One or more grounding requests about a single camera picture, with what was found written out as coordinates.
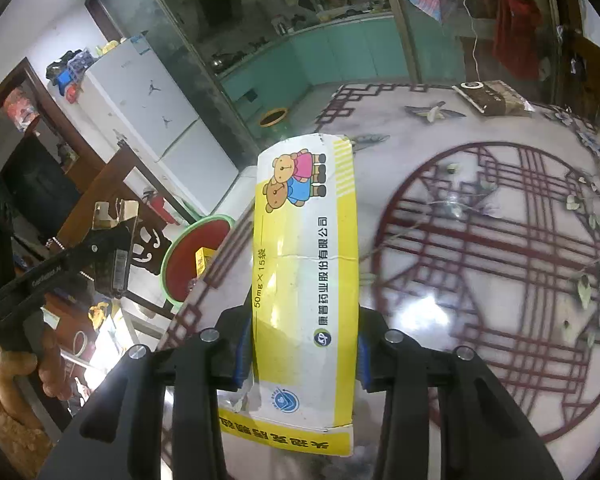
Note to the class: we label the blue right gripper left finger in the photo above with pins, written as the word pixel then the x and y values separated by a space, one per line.
pixel 243 351

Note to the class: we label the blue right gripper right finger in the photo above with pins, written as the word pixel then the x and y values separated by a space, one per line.
pixel 365 347

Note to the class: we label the yellow medicine box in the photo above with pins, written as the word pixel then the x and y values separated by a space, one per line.
pixel 299 393

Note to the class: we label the teal kitchen cabinets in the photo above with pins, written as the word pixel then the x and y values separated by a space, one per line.
pixel 358 48

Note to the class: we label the left hand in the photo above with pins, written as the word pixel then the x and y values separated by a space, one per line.
pixel 52 373

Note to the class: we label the wooden chair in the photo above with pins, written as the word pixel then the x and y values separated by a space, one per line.
pixel 106 201

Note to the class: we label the red bin with green rim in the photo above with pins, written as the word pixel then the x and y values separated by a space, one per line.
pixel 179 265

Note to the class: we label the white refrigerator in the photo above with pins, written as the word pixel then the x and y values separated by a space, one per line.
pixel 130 97

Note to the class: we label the green bin with yellow rim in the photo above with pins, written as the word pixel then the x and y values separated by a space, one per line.
pixel 273 117

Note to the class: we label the clear bag of bread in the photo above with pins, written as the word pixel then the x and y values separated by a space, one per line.
pixel 493 98

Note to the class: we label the red hanging cloth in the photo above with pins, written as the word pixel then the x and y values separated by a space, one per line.
pixel 515 44

